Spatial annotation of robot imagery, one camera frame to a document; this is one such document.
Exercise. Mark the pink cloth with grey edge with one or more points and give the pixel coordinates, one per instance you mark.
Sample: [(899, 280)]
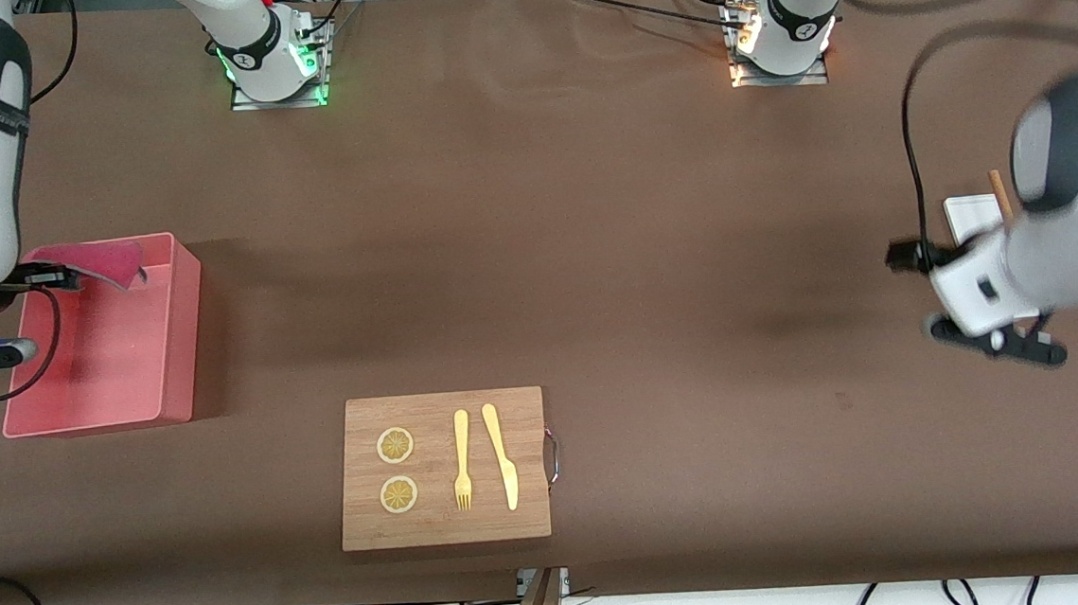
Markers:
[(100, 260)]

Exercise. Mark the white rectangular tray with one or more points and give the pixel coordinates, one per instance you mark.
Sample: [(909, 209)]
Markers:
[(969, 215)]

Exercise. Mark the brown wooden stick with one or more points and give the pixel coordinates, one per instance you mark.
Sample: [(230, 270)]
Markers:
[(999, 190)]

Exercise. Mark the pink plastic bin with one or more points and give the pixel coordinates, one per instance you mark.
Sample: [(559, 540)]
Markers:
[(98, 371)]

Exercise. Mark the yellow lemon slice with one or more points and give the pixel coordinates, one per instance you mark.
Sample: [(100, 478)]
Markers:
[(399, 494), (395, 445)]

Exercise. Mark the yellow plastic fork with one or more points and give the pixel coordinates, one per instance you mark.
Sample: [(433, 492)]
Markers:
[(461, 441)]

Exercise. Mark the yellow plastic knife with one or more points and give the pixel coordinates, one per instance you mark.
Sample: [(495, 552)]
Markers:
[(510, 480)]

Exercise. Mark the wooden cutting board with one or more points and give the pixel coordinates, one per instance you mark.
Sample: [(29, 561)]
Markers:
[(441, 528)]

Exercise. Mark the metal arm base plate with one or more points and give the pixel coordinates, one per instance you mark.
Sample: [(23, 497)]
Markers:
[(297, 101), (813, 77)]

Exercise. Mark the small metal table bracket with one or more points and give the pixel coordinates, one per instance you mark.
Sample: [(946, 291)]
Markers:
[(524, 584)]

